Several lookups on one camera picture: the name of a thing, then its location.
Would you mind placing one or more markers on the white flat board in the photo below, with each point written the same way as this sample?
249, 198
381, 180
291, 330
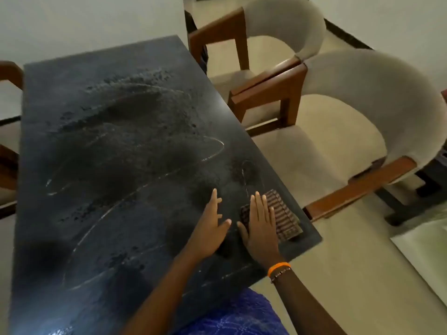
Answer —
426, 254

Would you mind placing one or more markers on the black metal stand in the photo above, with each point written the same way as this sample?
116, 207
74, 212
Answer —
431, 179

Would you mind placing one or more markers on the orange wristband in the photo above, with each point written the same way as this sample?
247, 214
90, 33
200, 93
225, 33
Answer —
278, 266

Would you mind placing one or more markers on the checkered cleaning cloth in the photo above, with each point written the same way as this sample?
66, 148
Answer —
286, 223

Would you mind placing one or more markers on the person's left hand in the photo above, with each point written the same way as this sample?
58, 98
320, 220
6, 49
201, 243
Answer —
206, 237

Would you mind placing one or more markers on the black table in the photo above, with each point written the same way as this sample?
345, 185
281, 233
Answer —
122, 153

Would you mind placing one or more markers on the person's left forearm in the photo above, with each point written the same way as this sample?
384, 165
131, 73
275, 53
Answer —
164, 296

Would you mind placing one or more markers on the person's right hand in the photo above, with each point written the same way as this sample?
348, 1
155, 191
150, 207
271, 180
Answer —
262, 237

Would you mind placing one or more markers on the person's right forearm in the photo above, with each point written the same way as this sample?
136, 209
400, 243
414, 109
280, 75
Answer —
304, 307

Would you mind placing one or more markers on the blue patterned dress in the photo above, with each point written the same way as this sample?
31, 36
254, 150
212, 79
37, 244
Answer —
241, 317

